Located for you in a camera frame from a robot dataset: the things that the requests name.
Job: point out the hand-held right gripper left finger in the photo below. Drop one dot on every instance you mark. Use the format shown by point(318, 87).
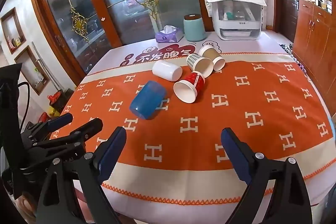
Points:
point(112, 151)

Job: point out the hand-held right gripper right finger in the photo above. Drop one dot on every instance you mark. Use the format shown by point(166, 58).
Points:
point(236, 155)

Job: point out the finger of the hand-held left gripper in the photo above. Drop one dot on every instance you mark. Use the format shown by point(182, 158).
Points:
point(61, 120)
point(88, 126)

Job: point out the blue plastic cup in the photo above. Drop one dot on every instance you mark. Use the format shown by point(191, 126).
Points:
point(148, 100)

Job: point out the red paper cup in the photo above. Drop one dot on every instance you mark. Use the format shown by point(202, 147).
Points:
point(195, 81)

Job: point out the white plastic cup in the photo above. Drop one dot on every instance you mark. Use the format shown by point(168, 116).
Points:
point(166, 70)

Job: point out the checked paper cup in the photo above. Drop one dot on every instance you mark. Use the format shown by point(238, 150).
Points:
point(195, 60)

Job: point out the brown ribbed paper cup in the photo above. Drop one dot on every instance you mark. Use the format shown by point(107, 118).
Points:
point(208, 53)

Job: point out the red ornament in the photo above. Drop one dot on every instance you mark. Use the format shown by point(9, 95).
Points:
point(54, 98)

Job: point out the orange patterned tablecloth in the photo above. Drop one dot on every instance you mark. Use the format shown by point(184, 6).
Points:
point(262, 121)

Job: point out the purple tissue box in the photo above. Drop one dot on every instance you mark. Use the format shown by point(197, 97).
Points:
point(168, 36)

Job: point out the white storage box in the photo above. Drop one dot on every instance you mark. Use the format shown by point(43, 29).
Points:
point(237, 27)

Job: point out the teal canister with brown lid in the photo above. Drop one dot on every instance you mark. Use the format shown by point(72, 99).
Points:
point(194, 28)

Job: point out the wooden cabinet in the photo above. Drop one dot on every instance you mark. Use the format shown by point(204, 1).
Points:
point(315, 29)

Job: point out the wooden wall niche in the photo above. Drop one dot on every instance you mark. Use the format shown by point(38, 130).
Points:
point(13, 32)
point(32, 71)

